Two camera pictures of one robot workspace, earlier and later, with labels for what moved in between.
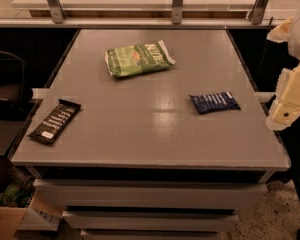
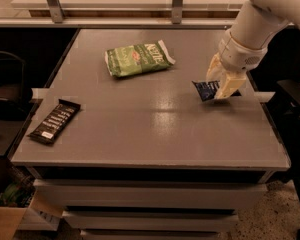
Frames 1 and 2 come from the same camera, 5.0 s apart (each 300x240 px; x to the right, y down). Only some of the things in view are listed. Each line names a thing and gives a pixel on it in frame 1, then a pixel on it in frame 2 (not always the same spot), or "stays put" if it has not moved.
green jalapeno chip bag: (137, 59) stays put
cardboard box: (43, 213) stays put
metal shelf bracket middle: (177, 3) stays put
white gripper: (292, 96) → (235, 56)
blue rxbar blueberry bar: (214, 102) → (207, 90)
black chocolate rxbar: (56, 121) stays put
